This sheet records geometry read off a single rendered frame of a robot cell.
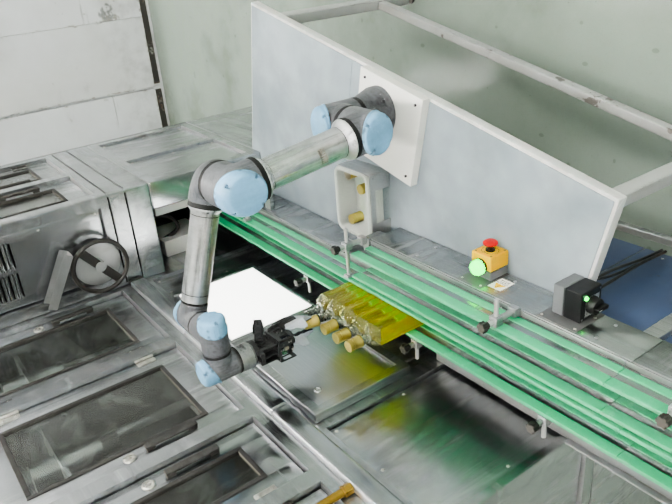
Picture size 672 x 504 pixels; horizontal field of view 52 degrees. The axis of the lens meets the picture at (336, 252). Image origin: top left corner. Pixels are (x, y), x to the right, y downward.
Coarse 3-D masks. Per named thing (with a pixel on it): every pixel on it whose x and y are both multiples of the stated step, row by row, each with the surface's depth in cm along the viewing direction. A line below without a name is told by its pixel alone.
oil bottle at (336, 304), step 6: (360, 288) 213; (348, 294) 210; (354, 294) 210; (360, 294) 210; (366, 294) 210; (336, 300) 207; (342, 300) 207; (348, 300) 207; (354, 300) 207; (330, 306) 206; (336, 306) 205; (342, 306) 205; (336, 312) 205; (336, 318) 206
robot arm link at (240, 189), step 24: (336, 120) 185; (360, 120) 183; (384, 120) 185; (312, 144) 178; (336, 144) 180; (360, 144) 183; (384, 144) 187; (216, 168) 170; (240, 168) 167; (264, 168) 169; (288, 168) 173; (312, 168) 178; (216, 192) 166; (240, 192) 165; (264, 192) 168; (240, 216) 168
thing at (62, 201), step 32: (32, 160) 295; (64, 160) 292; (96, 160) 288; (0, 192) 260; (32, 192) 263; (64, 192) 260; (96, 192) 252; (128, 192) 255; (0, 224) 231; (32, 224) 238; (64, 224) 246; (96, 224) 253; (128, 224) 259; (0, 256) 236; (32, 256) 243; (128, 256) 263; (160, 256) 271; (0, 288) 240; (32, 288) 246; (64, 288) 253; (96, 288) 259; (0, 320) 241
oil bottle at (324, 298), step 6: (348, 282) 218; (336, 288) 215; (342, 288) 215; (348, 288) 215; (354, 288) 214; (324, 294) 212; (330, 294) 212; (336, 294) 212; (342, 294) 212; (318, 300) 211; (324, 300) 210; (330, 300) 209; (324, 306) 209
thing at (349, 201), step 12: (336, 168) 225; (336, 180) 228; (348, 180) 230; (360, 180) 229; (336, 192) 230; (348, 192) 232; (348, 204) 234; (360, 204) 233; (348, 228) 231; (360, 228) 230
